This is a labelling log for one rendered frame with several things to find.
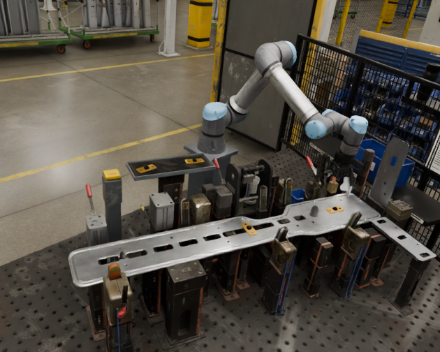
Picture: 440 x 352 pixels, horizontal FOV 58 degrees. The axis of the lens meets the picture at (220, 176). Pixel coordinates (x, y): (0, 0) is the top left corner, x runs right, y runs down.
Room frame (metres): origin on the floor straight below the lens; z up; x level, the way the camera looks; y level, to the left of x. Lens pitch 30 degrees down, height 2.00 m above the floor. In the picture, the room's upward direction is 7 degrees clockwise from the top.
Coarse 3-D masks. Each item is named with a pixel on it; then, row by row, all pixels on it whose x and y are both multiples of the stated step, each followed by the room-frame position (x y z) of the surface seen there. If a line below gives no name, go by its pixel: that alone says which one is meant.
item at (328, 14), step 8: (328, 0) 6.04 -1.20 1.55; (336, 0) 6.12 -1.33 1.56; (328, 8) 6.02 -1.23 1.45; (328, 16) 6.04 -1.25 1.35; (328, 24) 6.08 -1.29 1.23; (320, 32) 6.06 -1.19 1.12; (328, 32) 6.11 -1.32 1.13; (320, 40) 6.04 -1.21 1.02; (320, 48) 6.02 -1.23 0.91; (312, 88) 6.04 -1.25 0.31
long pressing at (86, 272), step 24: (240, 216) 1.43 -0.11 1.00; (288, 216) 1.48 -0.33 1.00; (336, 216) 1.52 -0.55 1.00; (120, 240) 1.17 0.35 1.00; (144, 240) 1.19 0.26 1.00; (168, 240) 1.21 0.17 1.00; (216, 240) 1.25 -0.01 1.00; (240, 240) 1.26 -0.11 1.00; (264, 240) 1.29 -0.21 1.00; (72, 264) 1.03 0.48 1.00; (96, 264) 1.04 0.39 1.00; (120, 264) 1.05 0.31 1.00; (144, 264) 1.07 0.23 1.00; (168, 264) 1.08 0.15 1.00
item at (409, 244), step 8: (376, 224) 1.49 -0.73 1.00; (384, 224) 1.50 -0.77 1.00; (392, 224) 1.51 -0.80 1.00; (384, 232) 1.44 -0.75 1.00; (392, 232) 1.45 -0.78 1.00; (400, 232) 1.46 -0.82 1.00; (392, 240) 1.40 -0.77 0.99; (400, 240) 1.39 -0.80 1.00; (408, 240) 1.40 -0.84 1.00; (416, 240) 1.41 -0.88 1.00; (408, 248) 1.34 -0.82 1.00; (416, 248) 1.35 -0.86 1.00; (424, 248) 1.36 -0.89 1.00; (416, 256) 1.29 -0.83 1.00; (432, 256) 1.31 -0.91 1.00
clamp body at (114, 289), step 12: (108, 288) 0.88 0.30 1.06; (120, 288) 0.88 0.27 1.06; (108, 300) 0.85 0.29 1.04; (120, 300) 0.85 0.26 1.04; (132, 300) 0.87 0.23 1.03; (108, 312) 0.86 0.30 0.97; (132, 312) 0.87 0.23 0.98; (108, 324) 0.89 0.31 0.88; (120, 324) 0.86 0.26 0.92; (108, 336) 0.88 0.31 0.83; (120, 336) 0.86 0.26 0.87; (108, 348) 0.89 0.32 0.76; (120, 348) 0.86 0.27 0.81; (132, 348) 0.87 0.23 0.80
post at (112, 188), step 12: (108, 180) 1.37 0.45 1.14; (120, 180) 1.39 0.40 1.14; (108, 192) 1.36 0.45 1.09; (120, 192) 1.39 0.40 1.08; (108, 204) 1.36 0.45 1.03; (120, 204) 1.39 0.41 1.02; (108, 216) 1.37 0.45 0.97; (120, 216) 1.39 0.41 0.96; (108, 228) 1.36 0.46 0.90; (120, 228) 1.39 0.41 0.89; (108, 240) 1.37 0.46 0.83
